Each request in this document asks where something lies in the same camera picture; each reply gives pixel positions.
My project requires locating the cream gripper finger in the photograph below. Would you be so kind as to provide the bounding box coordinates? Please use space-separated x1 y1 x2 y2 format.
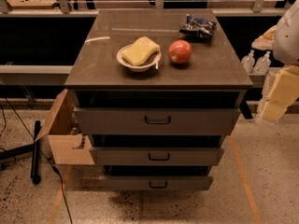
259 65 299 121
251 25 277 50

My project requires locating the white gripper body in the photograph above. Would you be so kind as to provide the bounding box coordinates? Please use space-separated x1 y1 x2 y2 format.
273 0 299 64

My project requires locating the yellow sponge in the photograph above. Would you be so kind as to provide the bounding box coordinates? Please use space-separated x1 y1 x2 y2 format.
121 36 160 66

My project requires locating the white paper bowl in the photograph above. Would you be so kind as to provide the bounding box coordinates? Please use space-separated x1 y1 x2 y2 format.
117 45 161 72

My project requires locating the right clear plastic bottle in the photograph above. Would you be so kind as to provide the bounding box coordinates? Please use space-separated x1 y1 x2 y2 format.
253 51 271 75

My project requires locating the clear plastic bottle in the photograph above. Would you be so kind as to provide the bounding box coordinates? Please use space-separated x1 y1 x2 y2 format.
253 51 271 75
241 49 255 74

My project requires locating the left clear plastic bottle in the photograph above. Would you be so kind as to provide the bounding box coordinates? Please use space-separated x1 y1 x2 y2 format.
241 49 255 74

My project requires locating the blue chip bag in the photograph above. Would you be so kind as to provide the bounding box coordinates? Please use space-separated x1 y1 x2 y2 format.
179 14 217 38

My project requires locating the red apple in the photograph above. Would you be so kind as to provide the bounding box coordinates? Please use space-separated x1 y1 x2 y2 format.
168 40 192 63

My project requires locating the grey drawer cabinet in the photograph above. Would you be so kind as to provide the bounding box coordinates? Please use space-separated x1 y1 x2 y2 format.
65 9 252 190

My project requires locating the top grey drawer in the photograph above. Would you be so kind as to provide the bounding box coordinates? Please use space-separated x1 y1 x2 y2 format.
74 107 240 135

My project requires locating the grey drawer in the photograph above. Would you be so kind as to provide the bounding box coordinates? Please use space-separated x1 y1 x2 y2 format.
99 176 213 190
90 147 224 166
74 107 240 135

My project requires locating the middle grey drawer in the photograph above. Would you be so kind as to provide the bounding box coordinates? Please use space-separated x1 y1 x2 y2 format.
90 147 224 166

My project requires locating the bottom grey drawer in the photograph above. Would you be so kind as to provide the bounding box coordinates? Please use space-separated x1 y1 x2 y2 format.
99 176 213 190

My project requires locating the grey metal railing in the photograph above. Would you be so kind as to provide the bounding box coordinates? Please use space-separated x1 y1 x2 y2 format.
0 0 299 17

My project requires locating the open cardboard box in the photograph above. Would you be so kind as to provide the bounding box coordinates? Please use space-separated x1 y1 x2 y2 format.
36 90 94 165

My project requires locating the black stand base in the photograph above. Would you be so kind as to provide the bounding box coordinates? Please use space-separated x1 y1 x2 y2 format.
0 119 42 185

